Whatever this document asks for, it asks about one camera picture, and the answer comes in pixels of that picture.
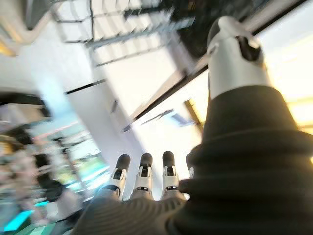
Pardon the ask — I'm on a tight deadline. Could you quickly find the open dishwasher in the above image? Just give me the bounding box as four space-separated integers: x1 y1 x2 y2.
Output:
52 0 309 133

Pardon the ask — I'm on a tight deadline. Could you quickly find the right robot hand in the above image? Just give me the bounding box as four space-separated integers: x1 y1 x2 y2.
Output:
70 16 313 235

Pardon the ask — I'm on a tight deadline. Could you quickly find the wire dishwasher basket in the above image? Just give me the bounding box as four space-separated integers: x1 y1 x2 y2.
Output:
52 0 196 68

